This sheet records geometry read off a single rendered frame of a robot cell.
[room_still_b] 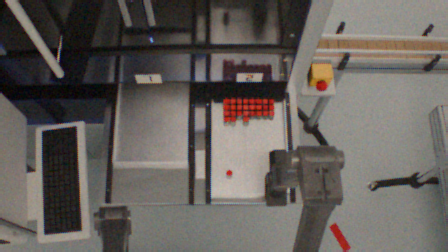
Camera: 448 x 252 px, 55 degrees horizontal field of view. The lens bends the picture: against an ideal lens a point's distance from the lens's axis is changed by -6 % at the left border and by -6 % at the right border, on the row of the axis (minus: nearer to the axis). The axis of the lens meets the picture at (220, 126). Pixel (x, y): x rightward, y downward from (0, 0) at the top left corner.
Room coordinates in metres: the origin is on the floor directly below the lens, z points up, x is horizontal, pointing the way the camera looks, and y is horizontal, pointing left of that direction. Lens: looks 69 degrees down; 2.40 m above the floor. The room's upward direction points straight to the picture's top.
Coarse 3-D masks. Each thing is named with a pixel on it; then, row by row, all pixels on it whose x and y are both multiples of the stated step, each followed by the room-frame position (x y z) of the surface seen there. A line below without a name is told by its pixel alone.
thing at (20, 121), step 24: (0, 96) 0.62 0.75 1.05; (0, 120) 0.54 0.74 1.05; (24, 120) 0.62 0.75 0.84; (0, 144) 0.46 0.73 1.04; (24, 144) 0.53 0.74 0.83; (0, 168) 0.38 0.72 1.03; (24, 168) 0.43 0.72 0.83; (0, 192) 0.30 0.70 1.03; (24, 192) 0.34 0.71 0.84; (0, 216) 0.22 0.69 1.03; (24, 216) 0.25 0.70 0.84; (0, 240) 0.15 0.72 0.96; (24, 240) 0.17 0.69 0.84
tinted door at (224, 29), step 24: (168, 0) 0.71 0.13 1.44; (192, 0) 0.71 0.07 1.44; (216, 0) 0.71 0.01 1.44; (240, 0) 0.71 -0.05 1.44; (264, 0) 0.71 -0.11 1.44; (288, 0) 0.71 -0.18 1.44; (168, 24) 0.71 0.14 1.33; (192, 24) 0.71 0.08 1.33; (216, 24) 0.71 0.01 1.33; (240, 24) 0.71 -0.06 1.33; (264, 24) 0.71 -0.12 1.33
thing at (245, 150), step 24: (216, 120) 0.60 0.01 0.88; (240, 120) 0.60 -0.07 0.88; (216, 144) 0.51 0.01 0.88; (240, 144) 0.51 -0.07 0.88; (264, 144) 0.51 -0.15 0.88; (216, 168) 0.43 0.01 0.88; (240, 168) 0.43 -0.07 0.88; (264, 168) 0.43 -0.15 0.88; (216, 192) 0.34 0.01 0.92; (240, 192) 0.33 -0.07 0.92; (264, 192) 0.33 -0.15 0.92; (288, 192) 0.33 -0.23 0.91
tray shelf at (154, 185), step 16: (112, 96) 0.70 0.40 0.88; (224, 96) 0.70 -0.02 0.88; (240, 96) 0.70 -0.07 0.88; (256, 96) 0.70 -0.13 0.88; (272, 96) 0.70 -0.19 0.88; (112, 176) 0.40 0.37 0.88; (128, 176) 0.40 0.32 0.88; (144, 176) 0.40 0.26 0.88; (160, 176) 0.40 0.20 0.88; (176, 176) 0.40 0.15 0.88; (112, 192) 0.34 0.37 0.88; (128, 192) 0.34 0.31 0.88; (144, 192) 0.34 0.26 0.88; (160, 192) 0.34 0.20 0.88; (176, 192) 0.34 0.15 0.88
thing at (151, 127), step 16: (128, 96) 0.70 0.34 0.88; (144, 96) 0.70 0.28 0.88; (160, 96) 0.70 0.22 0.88; (176, 96) 0.70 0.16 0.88; (128, 112) 0.63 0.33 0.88; (144, 112) 0.63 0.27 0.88; (160, 112) 0.63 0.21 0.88; (176, 112) 0.63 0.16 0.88; (128, 128) 0.57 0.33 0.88; (144, 128) 0.57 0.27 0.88; (160, 128) 0.57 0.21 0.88; (176, 128) 0.57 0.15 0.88; (128, 144) 0.51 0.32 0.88; (144, 144) 0.51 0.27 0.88; (160, 144) 0.51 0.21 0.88; (176, 144) 0.51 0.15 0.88; (112, 160) 0.44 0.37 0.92; (128, 160) 0.45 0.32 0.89; (144, 160) 0.45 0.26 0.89; (160, 160) 0.45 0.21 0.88; (176, 160) 0.45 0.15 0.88
